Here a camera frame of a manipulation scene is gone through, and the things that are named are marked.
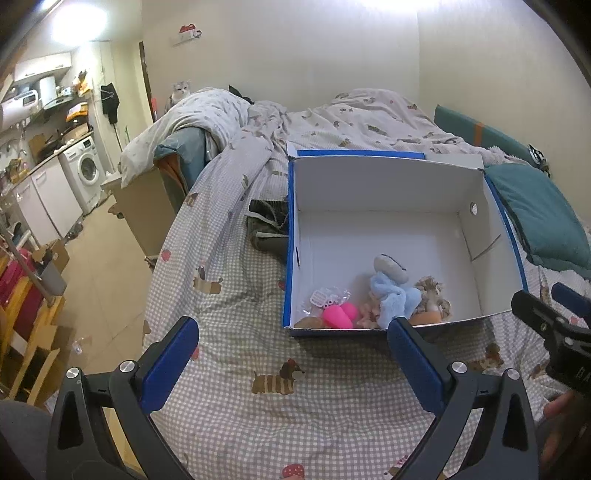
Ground light blue fluffy scrunchie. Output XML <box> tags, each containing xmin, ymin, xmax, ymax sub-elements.
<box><xmin>369</xmin><ymin>271</ymin><xmax>420</xmax><ymax>324</ymax></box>

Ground teal headboard cushion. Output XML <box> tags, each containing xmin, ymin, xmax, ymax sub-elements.
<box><xmin>434</xmin><ymin>105</ymin><xmax>532</xmax><ymax>160</ymax></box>

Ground brown striped plush toy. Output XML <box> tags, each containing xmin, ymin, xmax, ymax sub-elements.
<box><xmin>413</xmin><ymin>275</ymin><xmax>453</xmax><ymax>319</ymax></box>

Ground black white patterned item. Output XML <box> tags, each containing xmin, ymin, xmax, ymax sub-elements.
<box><xmin>529</xmin><ymin>144</ymin><xmax>550</xmax><ymax>178</ymax></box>

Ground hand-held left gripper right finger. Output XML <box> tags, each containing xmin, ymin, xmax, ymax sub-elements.
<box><xmin>387</xmin><ymin>318</ymin><xmax>541</xmax><ymax>480</ymax></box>

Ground white patterned duvet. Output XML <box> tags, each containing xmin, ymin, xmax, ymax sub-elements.
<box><xmin>120</xmin><ymin>88</ymin><xmax>485</xmax><ymax>188</ymax></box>

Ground magenta bag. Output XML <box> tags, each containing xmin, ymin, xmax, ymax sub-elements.
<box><xmin>0</xmin><ymin>249</ymin><xmax>44</xmax><ymax>342</ymax></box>

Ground grey white cat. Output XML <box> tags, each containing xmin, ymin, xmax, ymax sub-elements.
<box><xmin>165</xmin><ymin>80</ymin><xmax>191</xmax><ymax>114</ymax></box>

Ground white kitchen cabinet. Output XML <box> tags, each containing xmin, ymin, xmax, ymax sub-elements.
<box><xmin>11</xmin><ymin>159</ymin><xmax>84</xmax><ymax>241</ymax></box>

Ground pink makeup sponge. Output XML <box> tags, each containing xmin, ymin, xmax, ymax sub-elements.
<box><xmin>322</xmin><ymin>302</ymin><xmax>359</xmax><ymax>329</ymax></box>

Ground white washing machine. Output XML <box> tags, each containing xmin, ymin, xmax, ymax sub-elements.
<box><xmin>60</xmin><ymin>136</ymin><xmax>105</xmax><ymax>215</ymax></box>

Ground grey bin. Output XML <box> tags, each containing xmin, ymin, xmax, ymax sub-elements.
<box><xmin>37</xmin><ymin>263</ymin><xmax>68</xmax><ymax>296</ymax></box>

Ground black hanging garment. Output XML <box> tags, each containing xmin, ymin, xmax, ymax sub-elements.
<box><xmin>100</xmin><ymin>83</ymin><xmax>121</xmax><ymax>124</ymax></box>

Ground teal pillow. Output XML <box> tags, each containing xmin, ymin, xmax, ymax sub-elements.
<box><xmin>482</xmin><ymin>162</ymin><xmax>591</xmax><ymax>271</ymax></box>

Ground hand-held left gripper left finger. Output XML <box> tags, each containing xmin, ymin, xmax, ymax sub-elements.
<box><xmin>46</xmin><ymin>316</ymin><xmax>200</xmax><ymax>480</ymax></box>

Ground grey white plush item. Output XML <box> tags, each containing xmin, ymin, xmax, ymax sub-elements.
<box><xmin>373</xmin><ymin>254</ymin><xmax>409</xmax><ymax>283</ymax></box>

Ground checked dog print bedsheet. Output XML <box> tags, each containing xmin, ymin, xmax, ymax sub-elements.
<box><xmin>143</xmin><ymin>138</ymin><xmax>591</xmax><ymax>480</ymax></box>

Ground white cardboard box blue edge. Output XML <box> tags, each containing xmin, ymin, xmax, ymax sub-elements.
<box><xmin>283</xmin><ymin>141</ymin><xmax>527</xmax><ymax>339</ymax></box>

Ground brown cardboard box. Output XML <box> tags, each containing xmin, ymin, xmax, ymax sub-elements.
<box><xmin>102</xmin><ymin>168</ymin><xmax>178</xmax><ymax>259</ymax></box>

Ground beige scrunchie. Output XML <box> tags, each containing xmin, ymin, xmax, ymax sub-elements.
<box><xmin>358</xmin><ymin>300</ymin><xmax>384</xmax><ymax>329</ymax></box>

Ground wooden chair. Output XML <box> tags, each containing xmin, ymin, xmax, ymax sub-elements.
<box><xmin>0</xmin><ymin>277</ymin><xmax>75</xmax><ymax>402</ymax></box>

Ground white water heater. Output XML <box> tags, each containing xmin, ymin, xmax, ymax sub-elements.
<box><xmin>0</xmin><ymin>90</ymin><xmax>40</xmax><ymax>127</ymax></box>

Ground person's grey trouser leg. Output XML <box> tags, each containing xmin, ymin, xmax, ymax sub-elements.
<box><xmin>0</xmin><ymin>399</ymin><xmax>51</xmax><ymax>480</ymax></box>

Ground dark green clothing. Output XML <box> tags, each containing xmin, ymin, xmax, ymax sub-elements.
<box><xmin>245</xmin><ymin>198</ymin><xmax>291</xmax><ymax>264</ymax></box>

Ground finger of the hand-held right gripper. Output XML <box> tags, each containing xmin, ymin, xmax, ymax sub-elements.
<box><xmin>551</xmin><ymin>282</ymin><xmax>591</xmax><ymax>326</ymax></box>
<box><xmin>510</xmin><ymin>290</ymin><xmax>557</xmax><ymax>344</ymax></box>

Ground person's right hand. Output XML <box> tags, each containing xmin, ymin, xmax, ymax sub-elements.
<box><xmin>539</xmin><ymin>390</ymin><xmax>591</xmax><ymax>468</ymax></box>

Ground clear bag of hair clips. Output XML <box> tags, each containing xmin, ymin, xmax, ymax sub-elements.
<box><xmin>302</xmin><ymin>286</ymin><xmax>352</xmax><ymax>315</ymax></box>

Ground blue grey pillow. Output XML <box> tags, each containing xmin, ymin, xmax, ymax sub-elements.
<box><xmin>154</xmin><ymin>127</ymin><xmax>206</xmax><ymax>195</ymax></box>

